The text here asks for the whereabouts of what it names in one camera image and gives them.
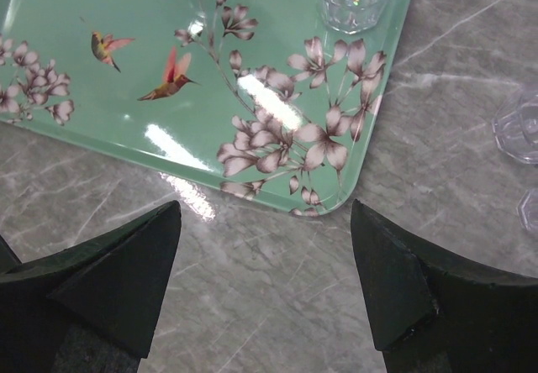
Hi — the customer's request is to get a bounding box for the green floral bird tray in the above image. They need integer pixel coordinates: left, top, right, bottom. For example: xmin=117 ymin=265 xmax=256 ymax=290
xmin=1 ymin=0 xmax=410 ymax=216

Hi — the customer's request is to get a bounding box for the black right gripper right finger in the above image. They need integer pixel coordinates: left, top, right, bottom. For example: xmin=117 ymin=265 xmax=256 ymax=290
xmin=351 ymin=201 xmax=537 ymax=372

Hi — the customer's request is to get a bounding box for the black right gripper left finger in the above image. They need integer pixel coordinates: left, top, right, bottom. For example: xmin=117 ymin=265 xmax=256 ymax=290
xmin=1 ymin=201 xmax=182 ymax=372

